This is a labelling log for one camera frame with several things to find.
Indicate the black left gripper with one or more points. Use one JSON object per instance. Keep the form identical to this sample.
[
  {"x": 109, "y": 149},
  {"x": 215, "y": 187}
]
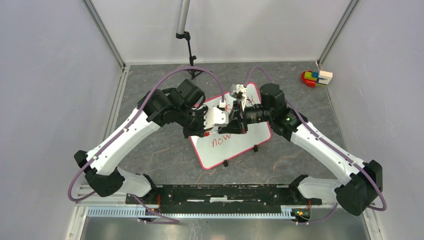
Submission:
[{"x": 200, "y": 131}]

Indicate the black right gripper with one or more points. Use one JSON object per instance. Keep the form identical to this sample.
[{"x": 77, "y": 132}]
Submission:
[{"x": 235, "y": 126}]

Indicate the pink-framed whiteboard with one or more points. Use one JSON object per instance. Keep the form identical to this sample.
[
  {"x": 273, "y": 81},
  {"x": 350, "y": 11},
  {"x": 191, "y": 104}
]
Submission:
[{"x": 214, "y": 149}]

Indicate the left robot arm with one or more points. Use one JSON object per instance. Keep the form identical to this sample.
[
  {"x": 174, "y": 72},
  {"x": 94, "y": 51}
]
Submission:
[{"x": 156, "y": 109}]

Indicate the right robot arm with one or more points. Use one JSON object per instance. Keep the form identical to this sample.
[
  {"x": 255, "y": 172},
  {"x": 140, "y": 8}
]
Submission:
[{"x": 358, "y": 185}]

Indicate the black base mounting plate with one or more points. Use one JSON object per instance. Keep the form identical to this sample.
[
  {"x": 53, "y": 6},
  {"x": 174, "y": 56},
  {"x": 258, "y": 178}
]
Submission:
[{"x": 226, "y": 198}]

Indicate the colourful toy block stack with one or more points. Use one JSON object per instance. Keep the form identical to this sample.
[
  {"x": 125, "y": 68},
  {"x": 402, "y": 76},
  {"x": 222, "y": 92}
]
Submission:
[{"x": 313, "y": 78}]

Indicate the grey metal pole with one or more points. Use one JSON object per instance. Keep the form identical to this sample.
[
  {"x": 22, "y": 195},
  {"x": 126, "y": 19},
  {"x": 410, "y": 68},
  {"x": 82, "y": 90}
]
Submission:
[{"x": 182, "y": 19}]

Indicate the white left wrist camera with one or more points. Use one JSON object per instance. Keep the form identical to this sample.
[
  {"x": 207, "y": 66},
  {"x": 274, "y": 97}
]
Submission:
[{"x": 215, "y": 117}]

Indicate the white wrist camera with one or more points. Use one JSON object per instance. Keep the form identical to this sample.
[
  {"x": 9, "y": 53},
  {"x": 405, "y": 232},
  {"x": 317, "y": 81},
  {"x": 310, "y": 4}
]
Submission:
[
  {"x": 238, "y": 91},
  {"x": 215, "y": 117}
]

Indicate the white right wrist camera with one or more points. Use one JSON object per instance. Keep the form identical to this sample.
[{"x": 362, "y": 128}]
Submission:
[{"x": 238, "y": 91}]

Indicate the black camera tripod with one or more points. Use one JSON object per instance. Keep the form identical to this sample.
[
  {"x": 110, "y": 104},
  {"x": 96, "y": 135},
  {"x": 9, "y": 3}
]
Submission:
[{"x": 186, "y": 36}]

